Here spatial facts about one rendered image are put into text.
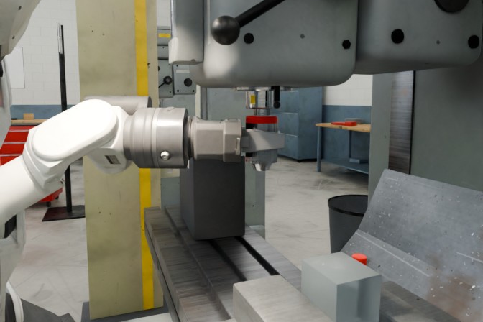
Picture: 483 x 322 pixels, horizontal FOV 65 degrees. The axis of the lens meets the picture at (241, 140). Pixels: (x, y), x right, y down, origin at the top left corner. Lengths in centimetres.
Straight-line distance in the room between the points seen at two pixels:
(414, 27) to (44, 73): 927
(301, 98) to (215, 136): 730
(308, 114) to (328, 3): 741
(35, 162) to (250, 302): 32
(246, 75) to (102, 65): 183
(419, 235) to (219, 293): 38
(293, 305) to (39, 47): 940
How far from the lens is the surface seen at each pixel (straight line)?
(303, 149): 789
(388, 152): 89
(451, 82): 78
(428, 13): 56
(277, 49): 45
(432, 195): 79
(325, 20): 49
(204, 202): 85
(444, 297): 71
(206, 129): 51
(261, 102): 52
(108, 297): 250
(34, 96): 961
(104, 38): 225
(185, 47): 50
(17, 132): 509
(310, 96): 790
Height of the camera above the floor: 129
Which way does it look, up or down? 6 degrees down
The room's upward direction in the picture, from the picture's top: straight up
